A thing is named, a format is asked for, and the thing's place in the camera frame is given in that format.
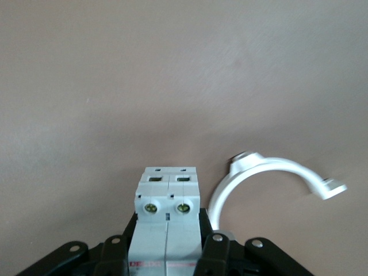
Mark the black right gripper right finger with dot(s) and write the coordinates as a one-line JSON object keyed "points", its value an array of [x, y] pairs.
{"points": [[214, 256]]}

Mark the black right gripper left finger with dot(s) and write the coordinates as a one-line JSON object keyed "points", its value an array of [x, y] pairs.
{"points": [[115, 256]]}

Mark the white circuit breaker red lever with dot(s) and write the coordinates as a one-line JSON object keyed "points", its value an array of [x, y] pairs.
{"points": [[164, 230]]}

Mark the white curved pipe clamp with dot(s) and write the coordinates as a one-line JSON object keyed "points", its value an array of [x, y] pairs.
{"points": [[227, 192]]}

